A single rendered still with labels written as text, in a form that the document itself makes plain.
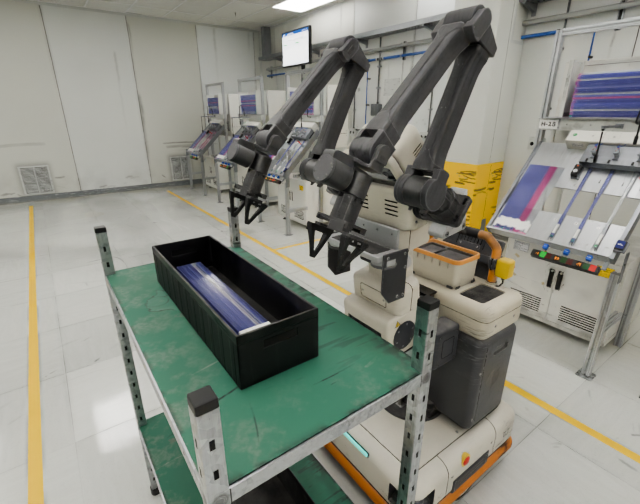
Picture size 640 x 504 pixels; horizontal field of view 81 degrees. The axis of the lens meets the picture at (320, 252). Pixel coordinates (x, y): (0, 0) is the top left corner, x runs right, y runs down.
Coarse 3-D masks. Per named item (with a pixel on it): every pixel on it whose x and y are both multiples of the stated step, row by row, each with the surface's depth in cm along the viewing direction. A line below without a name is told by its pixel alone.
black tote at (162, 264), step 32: (160, 256) 99; (192, 256) 114; (224, 256) 108; (192, 288) 81; (256, 288) 94; (288, 288) 81; (192, 320) 85; (288, 320) 69; (224, 352) 70; (256, 352) 67; (288, 352) 71
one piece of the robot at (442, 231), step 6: (456, 192) 100; (462, 192) 99; (432, 222) 101; (462, 222) 102; (432, 228) 101; (438, 228) 99; (444, 228) 98; (450, 228) 99; (456, 228) 101; (462, 228) 103; (432, 234) 101; (438, 234) 99; (444, 234) 98; (450, 234) 100
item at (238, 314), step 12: (192, 264) 111; (192, 276) 103; (204, 276) 103; (216, 276) 103; (204, 288) 96; (216, 288) 96; (228, 288) 96; (216, 300) 90; (228, 300) 90; (240, 300) 90; (228, 312) 84; (240, 312) 84; (252, 312) 84; (228, 324) 81; (240, 324) 79; (252, 324) 79; (264, 324) 79
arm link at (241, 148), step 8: (272, 136) 107; (232, 144) 106; (240, 144) 104; (248, 144) 106; (256, 144) 106; (272, 144) 107; (280, 144) 108; (232, 152) 105; (240, 152) 104; (248, 152) 106; (264, 152) 112; (272, 152) 108; (232, 160) 105; (240, 160) 105; (248, 160) 106
